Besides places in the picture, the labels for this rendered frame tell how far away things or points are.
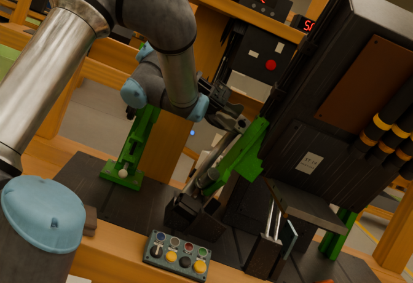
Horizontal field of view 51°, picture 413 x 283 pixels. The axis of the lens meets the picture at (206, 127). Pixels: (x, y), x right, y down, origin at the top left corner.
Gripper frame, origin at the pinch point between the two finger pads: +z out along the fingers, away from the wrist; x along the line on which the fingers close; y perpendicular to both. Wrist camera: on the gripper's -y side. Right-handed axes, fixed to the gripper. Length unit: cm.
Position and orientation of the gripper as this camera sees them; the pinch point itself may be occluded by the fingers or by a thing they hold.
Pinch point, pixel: (238, 126)
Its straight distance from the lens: 127.9
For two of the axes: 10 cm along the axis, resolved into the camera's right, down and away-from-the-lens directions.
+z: 7.8, 5.9, 2.0
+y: 4.6, -3.4, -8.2
